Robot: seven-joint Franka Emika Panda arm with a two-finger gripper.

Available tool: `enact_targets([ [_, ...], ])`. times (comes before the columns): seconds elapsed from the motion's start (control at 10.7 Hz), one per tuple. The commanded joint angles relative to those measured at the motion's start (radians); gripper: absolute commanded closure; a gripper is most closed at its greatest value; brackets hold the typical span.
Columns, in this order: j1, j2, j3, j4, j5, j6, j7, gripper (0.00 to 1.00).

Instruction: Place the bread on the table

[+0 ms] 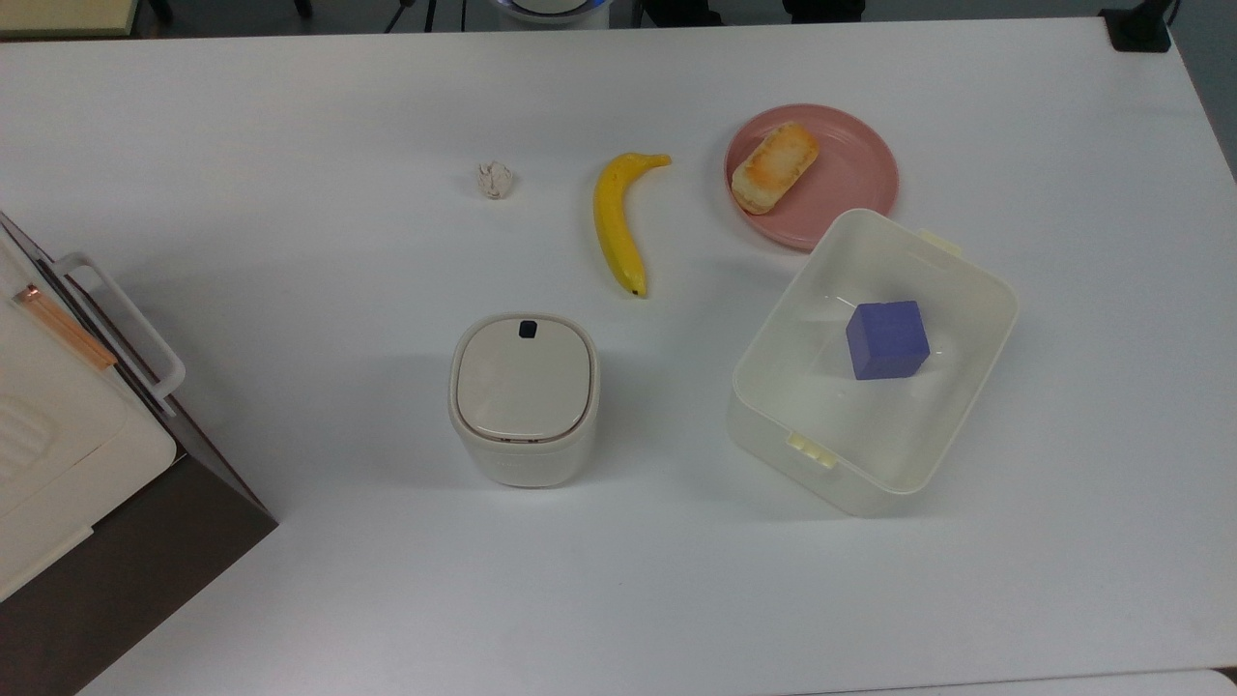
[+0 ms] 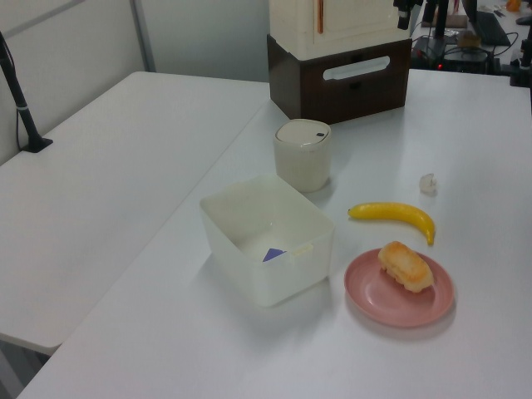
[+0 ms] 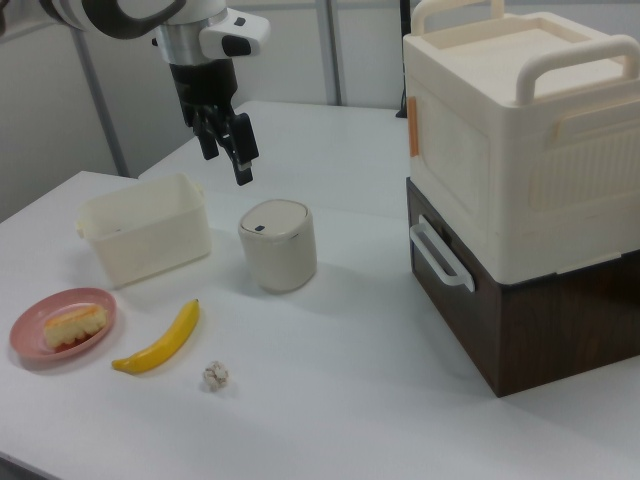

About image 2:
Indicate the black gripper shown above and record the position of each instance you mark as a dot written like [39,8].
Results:
[403,4]

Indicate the golden toasted bread roll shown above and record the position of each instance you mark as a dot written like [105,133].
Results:
[405,266]

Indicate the black tripod pole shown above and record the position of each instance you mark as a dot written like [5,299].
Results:
[440,18]

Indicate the small brown cardboard box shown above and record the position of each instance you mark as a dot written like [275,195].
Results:
[469,39]

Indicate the dark brown drawer box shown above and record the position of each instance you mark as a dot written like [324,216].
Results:
[353,97]

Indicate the black laptop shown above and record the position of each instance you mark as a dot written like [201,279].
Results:
[492,27]

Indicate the small orange object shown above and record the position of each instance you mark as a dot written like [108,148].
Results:
[513,4]

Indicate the black stand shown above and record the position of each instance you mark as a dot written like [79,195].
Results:
[521,66]

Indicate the crumpled white paper ball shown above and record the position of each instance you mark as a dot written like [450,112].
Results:
[428,185]

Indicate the small beige lidded trash can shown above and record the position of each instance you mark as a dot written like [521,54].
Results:
[301,166]

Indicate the yellow banana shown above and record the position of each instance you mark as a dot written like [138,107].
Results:
[395,211]

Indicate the blue card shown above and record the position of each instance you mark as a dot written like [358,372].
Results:
[273,255]

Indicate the pink round plate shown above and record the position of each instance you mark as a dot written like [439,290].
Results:
[374,295]

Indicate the white plastic storage bin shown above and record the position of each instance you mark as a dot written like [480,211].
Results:
[291,282]

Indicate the black clamped camera pole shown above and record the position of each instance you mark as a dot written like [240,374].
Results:
[25,116]

